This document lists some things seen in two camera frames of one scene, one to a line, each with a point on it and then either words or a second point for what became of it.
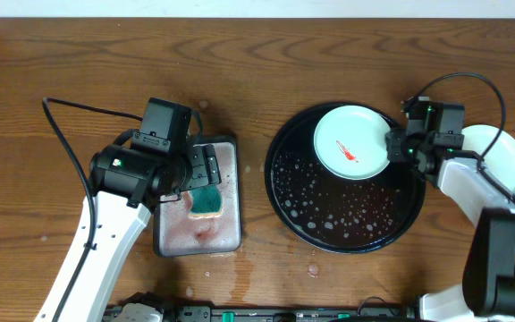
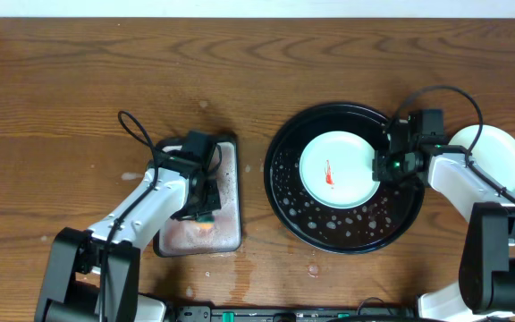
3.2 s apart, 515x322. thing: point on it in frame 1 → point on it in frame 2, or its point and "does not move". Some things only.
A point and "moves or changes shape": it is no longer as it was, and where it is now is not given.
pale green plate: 505,161 does not move
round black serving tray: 318,210 does not move
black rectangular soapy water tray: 177,233 does not move
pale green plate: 350,142 → 335,170
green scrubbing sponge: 206,199 moves or changes shape
